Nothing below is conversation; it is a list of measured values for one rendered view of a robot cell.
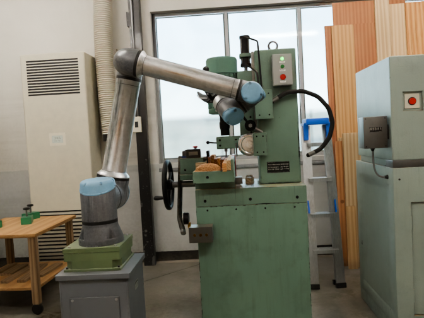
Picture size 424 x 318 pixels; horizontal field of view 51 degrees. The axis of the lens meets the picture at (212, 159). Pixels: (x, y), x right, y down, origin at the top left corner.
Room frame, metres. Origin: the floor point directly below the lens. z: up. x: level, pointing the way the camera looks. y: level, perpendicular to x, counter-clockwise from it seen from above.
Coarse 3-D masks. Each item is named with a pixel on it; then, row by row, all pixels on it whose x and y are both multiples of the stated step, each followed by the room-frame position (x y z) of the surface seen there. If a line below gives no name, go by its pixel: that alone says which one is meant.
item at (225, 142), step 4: (224, 136) 2.47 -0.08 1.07; (228, 136) 2.46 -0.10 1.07; (232, 136) 2.46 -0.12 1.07; (236, 136) 2.46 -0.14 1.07; (216, 140) 2.47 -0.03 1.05; (220, 140) 2.46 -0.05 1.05; (224, 140) 2.46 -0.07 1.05; (228, 140) 2.46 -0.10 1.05; (232, 140) 2.46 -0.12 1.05; (216, 144) 2.47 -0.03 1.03; (220, 144) 2.46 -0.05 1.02; (224, 144) 2.46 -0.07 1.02; (228, 144) 2.46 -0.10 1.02; (232, 144) 2.46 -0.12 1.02; (220, 148) 2.47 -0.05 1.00; (224, 148) 2.46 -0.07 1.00; (228, 148) 2.46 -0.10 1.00
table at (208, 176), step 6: (234, 168) 2.33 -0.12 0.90; (186, 174) 2.45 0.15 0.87; (192, 174) 2.22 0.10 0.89; (198, 174) 2.22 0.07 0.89; (204, 174) 2.21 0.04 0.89; (210, 174) 2.21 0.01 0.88; (216, 174) 2.21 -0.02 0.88; (222, 174) 2.21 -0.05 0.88; (228, 174) 2.21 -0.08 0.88; (234, 174) 2.24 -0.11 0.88; (198, 180) 2.22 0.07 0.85; (204, 180) 2.21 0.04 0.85; (210, 180) 2.21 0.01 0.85; (216, 180) 2.21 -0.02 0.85; (222, 180) 2.21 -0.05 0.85; (228, 180) 2.21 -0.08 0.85; (234, 180) 2.20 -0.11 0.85
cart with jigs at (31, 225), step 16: (0, 224) 2.99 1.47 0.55; (16, 224) 3.10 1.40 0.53; (32, 224) 3.06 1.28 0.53; (48, 224) 3.03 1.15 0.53; (32, 240) 2.75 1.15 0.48; (32, 256) 2.75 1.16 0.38; (0, 272) 3.09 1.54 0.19; (16, 272) 3.05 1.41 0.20; (32, 272) 2.75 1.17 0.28; (48, 272) 3.03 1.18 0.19; (0, 288) 2.78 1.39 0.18; (16, 288) 2.77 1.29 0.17; (32, 288) 2.75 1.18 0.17
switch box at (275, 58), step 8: (272, 56) 2.31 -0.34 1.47; (280, 56) 2.31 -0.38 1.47; (288, 56) 2.30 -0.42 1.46; (272, 64) 2.33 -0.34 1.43; (280, 64) 2.31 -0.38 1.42; (288, 64) 2.30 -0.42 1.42; (272, 72) 2.35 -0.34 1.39; (280, 72) 2.31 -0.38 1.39; (288, 72) 2.30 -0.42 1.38; (280, 80) 2.31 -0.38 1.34; (288, 80) 2.30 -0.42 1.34
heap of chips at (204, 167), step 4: (204, 164) 2.25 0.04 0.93; (208, 164) 2.24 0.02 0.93; (212, 164) 2.24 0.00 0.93; (196, 168) 2.24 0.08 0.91; (200, 168) 2.23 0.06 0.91; (204, 168) 2.23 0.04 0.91; (208, 168) 2.22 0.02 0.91; (212, 168) 2.22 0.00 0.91; (216, 168) 2.22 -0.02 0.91; (220, 168) 2.24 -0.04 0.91
